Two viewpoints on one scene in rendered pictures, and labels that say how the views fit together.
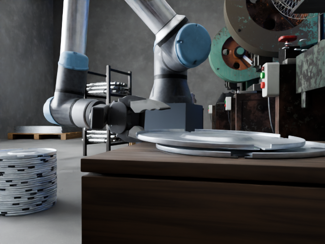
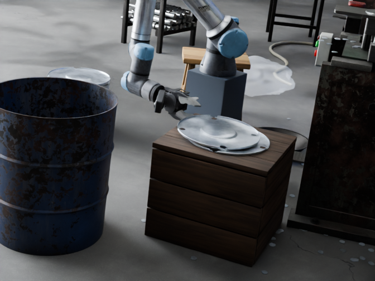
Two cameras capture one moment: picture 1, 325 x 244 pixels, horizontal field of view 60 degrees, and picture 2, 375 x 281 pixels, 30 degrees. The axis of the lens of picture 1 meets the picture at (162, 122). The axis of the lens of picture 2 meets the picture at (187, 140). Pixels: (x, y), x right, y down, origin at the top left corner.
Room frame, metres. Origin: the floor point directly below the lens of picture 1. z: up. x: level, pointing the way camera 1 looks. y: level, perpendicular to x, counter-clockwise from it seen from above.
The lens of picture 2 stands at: (-1.77, -0.26, 1.20)
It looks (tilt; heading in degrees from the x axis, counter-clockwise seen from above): 21 degrees down; 7
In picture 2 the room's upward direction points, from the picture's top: 6 degrees clockwise
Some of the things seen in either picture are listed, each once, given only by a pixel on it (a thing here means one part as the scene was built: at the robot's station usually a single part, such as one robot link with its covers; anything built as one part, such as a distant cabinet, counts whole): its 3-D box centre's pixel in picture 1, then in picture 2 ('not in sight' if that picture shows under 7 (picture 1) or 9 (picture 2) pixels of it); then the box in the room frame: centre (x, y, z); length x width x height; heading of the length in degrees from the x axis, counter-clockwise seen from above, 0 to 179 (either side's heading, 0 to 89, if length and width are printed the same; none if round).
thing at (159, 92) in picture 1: (170, 90); (219, 59); (0.99, -0.03, 0.50); 0.15 x 0.15 x 0.10
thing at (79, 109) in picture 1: (89, 114); (152, 92); (0.71, 0.18, 0.41); 0.08 x 0.05 x 0.08; 152
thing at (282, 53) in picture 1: (288, 68); (350, 36); (1.22, -0.55, 0.62); 0.10 x 0.06 x 0.20; 173
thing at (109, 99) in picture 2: not in sight; (50, 164); (0.30, 0.43, 0.24); 0.42 x 0.42 x 0.48
